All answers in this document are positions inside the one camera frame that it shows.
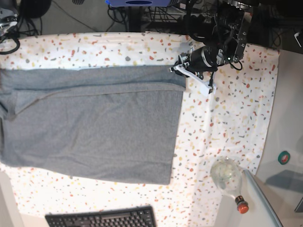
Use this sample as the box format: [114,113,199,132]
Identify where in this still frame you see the black keyboard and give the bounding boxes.
[45,206,157,227]

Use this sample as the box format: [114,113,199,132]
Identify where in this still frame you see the grey t-shirt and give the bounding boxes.
[0,66,186,184]

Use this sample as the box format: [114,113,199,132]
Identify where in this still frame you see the black coiled cables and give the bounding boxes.
[0,14,43,55]

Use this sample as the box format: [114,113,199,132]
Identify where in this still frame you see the terrazzo pattern tablecloth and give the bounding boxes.
[0,33,279,227]

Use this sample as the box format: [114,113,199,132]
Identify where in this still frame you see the wire rack shelf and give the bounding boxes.
[141,1,186,26]

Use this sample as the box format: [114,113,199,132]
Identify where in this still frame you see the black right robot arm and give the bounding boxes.
[0,0,19,37]

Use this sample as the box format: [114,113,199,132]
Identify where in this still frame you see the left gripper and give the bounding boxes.
[169,46,224,95]

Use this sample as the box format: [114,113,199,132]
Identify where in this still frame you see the green tape roll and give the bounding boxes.
[277,151,290,165]

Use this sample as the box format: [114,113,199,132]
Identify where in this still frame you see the clear bottle red cap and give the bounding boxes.
[210,157,249,214]

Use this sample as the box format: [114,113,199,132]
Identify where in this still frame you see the black round stand base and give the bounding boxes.
[20,0,52,18]

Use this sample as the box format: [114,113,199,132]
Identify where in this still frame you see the blue box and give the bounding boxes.
[105,0,179,7]

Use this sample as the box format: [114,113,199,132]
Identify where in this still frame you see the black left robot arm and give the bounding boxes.
[169,0,253,96]

